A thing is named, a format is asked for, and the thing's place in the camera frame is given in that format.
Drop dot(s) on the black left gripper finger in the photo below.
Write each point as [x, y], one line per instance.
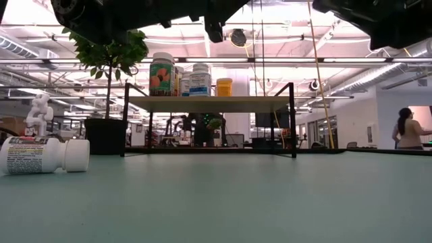
[214, 30]

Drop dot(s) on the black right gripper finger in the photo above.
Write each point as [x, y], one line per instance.
[351, 8]

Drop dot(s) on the white melatonin bottle blue label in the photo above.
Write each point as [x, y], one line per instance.
[200, 84]

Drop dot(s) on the amber pill vial white cap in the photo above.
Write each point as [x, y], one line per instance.
[224, 88]

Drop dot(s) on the white bottle purple label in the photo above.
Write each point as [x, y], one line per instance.
[185, 87]

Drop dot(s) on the gummy jar white lid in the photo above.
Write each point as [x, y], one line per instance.
[162, 76]

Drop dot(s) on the small white bottle red label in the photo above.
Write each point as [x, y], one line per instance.
[40, 155]

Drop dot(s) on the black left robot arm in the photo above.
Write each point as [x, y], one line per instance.
[118, 17]

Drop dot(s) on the wooden shelf with black legs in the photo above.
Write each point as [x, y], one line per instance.
[236, 104]

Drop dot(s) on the black round ceiling fixture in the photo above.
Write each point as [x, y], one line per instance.
[238, 38]

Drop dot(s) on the green leafy artificial plant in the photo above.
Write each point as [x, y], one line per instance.
[111, 57]

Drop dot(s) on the person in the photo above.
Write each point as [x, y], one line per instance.
[408, 131]

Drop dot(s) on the grey office chair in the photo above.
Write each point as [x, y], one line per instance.
[352, 144]

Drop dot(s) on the black plant pot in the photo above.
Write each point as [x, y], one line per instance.
[104, 136]

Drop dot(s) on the white robot figure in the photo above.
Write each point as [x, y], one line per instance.
[40, 111]

